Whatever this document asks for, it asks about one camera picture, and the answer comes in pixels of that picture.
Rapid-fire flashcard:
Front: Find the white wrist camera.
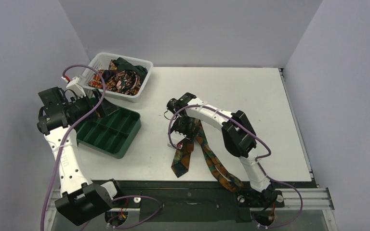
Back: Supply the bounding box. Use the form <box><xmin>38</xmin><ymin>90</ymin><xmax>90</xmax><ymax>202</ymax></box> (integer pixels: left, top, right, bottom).
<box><xmin>61</xmin><ymin>76</ymin><xmax>87</xmax><ymax>99</ymax></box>
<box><xmin>167</xmin><ymin>143</ymin><xmax>183</xmax><ymax>150</ymax></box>

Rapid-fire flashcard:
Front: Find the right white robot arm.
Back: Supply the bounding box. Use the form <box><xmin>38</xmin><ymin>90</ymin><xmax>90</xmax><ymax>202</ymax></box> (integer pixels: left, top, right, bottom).
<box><xmin>167</xmin><ymin>92</ymin><xmax>284</xmax><ymax>207</ymax></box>

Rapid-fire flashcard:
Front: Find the dark green tie in basket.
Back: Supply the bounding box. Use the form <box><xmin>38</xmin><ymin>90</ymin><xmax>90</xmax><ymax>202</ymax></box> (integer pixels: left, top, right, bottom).
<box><xmin>111</xmin><ymin>57</ymin><xmax>148</xmax><ymax>80</ymax></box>

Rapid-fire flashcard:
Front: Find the white plastic basket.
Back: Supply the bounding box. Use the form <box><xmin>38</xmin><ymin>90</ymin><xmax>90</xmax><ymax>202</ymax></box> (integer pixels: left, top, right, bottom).
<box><xmin>89</xmin><ymin>52</ymin><xmax>154</xmax><ymax>103</ymax></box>

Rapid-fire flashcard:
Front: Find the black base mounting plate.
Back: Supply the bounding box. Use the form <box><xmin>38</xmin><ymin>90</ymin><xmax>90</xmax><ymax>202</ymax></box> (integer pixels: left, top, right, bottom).
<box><xmin>86</xmin><ymin>180</ymin><xmax>317</xmax><ymax>223</ymax></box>

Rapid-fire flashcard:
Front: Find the red patterned ties pile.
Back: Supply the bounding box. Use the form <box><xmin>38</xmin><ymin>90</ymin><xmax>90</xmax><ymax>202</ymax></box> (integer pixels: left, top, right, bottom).
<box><xmin>98</xmin><ymin>61</ymin><xmax>144</xmax><ymax>96</ymax></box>

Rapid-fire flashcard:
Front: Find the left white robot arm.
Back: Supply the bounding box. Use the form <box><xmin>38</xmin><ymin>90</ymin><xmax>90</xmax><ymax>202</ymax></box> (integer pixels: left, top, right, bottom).
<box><xmin>37</xmin><ymin>87</ymin><xmax>124</xmax><ymax>226</ymax></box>

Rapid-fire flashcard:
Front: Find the purple cable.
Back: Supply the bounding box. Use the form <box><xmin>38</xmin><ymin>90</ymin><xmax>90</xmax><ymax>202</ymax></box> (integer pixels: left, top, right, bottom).
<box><xmin>167</xmin><ymin>104</ymin><xmax>304</xmax><ymax>230</ymax></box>
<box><xmin>40</xmin><ymin>64</ymin><xmax>165</xmax><ymax>231</ymax></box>

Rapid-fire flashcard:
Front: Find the aluminium frame rail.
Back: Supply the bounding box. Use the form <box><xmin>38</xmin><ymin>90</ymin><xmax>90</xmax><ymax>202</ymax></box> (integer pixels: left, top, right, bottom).
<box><xmin>46</xmin><ymin>188</ymin><xmax>334</xmax><ymax>212</ymax></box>

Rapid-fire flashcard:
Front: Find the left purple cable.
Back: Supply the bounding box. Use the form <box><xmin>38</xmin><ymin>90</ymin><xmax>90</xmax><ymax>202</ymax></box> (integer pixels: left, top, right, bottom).
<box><xmin>40</xmin><ymin>64</ymin><xmax>165</xmax><ymax>231</ymax></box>

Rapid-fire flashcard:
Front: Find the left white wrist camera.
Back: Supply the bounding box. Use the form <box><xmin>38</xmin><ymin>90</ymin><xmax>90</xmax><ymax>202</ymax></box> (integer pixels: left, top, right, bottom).
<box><xmin>61</xmin><ymin>76</ymin><xmax>87</xmax><ymax>99</ymax></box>

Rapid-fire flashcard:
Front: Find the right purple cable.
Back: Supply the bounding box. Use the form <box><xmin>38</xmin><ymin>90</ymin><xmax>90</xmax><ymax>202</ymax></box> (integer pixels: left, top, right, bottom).
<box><xmin>167</xmin><ymin>104</ymin><xmax>304</xmax><ymax>230</ymax></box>

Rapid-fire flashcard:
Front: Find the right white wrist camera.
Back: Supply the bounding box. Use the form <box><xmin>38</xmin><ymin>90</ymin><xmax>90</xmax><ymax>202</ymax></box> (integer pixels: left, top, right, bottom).
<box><xmin>167</xmin><ymin>143</ymin><xmax>183</xmax><ymax>150</ymax></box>

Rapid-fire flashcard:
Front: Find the green compartment tray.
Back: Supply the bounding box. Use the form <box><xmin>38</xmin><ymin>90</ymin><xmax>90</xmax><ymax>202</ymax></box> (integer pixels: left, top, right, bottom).
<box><xmin>75</xmin><ymin>107</ymin><xmax>142</xmax><ymax>159</ymax></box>

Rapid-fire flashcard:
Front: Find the orange green patterned tie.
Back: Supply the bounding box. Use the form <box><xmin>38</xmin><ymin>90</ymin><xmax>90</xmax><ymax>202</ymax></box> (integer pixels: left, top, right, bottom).
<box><xmin>171</xmin><ymin>120</ymin><xmax>244</xmax><ymax>193</ymax></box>

